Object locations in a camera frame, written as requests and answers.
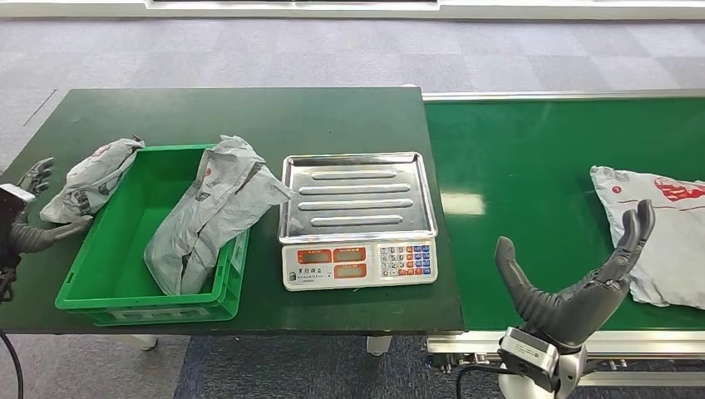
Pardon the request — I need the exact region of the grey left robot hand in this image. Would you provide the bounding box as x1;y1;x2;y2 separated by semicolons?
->
7;156;95;255

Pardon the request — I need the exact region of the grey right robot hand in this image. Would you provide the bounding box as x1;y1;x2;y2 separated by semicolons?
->
494;199;657;349

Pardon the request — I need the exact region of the grey mailer package red dot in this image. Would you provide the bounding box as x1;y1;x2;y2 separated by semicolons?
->
39;137;146;225

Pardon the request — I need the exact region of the grey mailer package red print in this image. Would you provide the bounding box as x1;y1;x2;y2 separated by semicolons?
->
589;165;705;311

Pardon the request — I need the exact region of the green conveyor belt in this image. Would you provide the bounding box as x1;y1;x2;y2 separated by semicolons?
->
422;89;705;387

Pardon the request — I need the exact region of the green plastic crate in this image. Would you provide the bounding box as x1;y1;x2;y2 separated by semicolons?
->
55;144;252;327

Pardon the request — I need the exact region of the white table leg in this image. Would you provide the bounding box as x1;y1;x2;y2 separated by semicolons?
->
118;334;158;352
366;336;393;357

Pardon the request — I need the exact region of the white scale with steel tray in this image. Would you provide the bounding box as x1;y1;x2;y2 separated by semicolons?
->
278;152;440;292

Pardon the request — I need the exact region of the dark green table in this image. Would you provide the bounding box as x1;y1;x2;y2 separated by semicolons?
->
0;86;466;336

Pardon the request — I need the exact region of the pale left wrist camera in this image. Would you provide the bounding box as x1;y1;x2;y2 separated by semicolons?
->
0;183;37;268

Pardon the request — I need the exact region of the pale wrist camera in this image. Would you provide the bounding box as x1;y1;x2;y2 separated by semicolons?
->
0;183;37;268
498;328;561;393

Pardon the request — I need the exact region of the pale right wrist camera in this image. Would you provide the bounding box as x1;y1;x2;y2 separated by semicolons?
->
498;328;561;393

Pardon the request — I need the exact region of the black cable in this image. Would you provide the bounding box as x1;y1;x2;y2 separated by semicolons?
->
456;364;516;399
0;329;25;399

